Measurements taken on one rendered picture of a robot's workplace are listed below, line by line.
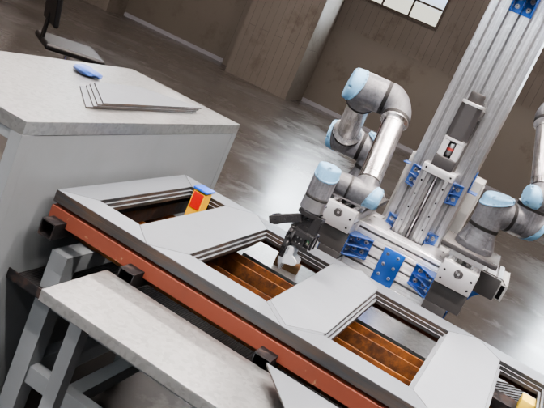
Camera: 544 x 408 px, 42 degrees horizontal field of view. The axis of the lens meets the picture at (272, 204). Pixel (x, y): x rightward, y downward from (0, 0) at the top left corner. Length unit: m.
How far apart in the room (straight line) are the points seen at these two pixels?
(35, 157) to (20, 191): 0.11
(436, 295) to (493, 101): 0.79
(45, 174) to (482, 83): 1.69
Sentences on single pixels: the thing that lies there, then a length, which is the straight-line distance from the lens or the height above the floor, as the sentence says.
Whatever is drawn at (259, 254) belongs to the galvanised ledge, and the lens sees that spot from 2.78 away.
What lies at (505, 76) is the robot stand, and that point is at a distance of 2.92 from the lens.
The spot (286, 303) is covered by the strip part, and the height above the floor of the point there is 0.85.
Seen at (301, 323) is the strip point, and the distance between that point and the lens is 1.92.
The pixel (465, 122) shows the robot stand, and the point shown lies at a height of 1.45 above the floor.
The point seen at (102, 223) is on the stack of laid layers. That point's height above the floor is 0.83.
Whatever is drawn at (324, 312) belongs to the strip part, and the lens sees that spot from 2.06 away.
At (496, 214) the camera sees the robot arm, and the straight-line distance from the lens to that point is 2.76.
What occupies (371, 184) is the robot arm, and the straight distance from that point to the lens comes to 2.22.
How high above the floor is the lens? 1.59
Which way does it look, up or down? 15 degrees down
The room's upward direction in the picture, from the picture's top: 24 degrees clockwise
